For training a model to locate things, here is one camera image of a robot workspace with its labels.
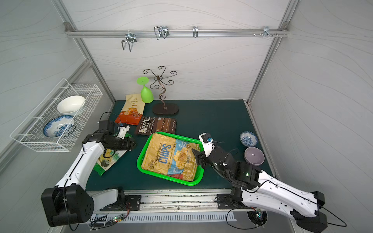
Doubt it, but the green seaweed snack bag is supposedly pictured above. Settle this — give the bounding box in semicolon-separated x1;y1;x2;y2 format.
93;149;127;176

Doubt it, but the brown Kettle chips bag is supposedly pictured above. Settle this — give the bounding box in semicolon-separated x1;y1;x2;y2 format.
135;116;177;136

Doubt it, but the blue Sea Salt chips bag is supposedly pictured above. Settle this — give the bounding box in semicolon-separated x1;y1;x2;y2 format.
141;132;202;182

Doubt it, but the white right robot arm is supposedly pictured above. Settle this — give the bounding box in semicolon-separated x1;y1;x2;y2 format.
192;146;328;233

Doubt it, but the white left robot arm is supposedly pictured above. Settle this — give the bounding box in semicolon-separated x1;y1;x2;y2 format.
41;133;141;227

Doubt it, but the green plastic basket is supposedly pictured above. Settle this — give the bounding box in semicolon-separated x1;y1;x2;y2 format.
136;131;208;186

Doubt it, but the orange cheddar chips bag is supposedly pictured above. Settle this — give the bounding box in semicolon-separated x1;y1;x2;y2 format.
115;93;145;126

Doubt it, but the pink round bowl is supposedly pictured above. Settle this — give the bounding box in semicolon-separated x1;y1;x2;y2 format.
244;147;265;166

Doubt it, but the small blue patterned bowl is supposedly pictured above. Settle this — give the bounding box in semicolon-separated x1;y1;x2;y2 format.
240;131;259;147

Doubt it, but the green plastic wine glass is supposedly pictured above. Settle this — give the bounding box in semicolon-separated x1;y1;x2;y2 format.
137;77;154;103

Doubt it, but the dark metal ornament stand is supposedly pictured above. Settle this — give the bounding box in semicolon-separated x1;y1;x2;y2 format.
143;66;179;115

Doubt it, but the white ceramic bowl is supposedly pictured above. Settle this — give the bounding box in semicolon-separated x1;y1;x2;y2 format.
57;95;85;115

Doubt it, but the blue patterned ceramic bowl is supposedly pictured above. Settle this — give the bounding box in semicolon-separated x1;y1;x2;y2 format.
43;115;75;138

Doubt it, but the metal double hook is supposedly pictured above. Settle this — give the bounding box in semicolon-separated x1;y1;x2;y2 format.
121;31;137;52

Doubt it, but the metal clip hook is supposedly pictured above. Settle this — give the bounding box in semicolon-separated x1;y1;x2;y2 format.
153;26;170;40

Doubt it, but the small metal hook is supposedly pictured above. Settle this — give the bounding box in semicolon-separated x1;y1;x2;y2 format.
192;26;198;38

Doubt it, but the metal corner hook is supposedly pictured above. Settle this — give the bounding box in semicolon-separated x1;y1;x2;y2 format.
253;26;278;38

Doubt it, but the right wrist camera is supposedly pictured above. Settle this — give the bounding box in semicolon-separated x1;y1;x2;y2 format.
199;133;215;157

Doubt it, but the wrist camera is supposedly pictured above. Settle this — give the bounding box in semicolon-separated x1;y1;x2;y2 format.
199;133;215;157
117;123;132;139

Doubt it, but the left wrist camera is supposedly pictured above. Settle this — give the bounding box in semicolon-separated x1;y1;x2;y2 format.
117;123;132;139

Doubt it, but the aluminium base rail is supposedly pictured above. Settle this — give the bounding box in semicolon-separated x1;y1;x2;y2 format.
81;187;263;223

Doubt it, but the white wire wall basket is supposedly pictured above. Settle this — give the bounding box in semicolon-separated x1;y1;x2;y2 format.
10;79;103;152

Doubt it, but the aluminium top rail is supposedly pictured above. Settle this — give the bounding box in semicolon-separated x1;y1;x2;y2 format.
65;23;289;39

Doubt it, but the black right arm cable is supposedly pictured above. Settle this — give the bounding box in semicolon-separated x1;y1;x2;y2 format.
224;148;347;231

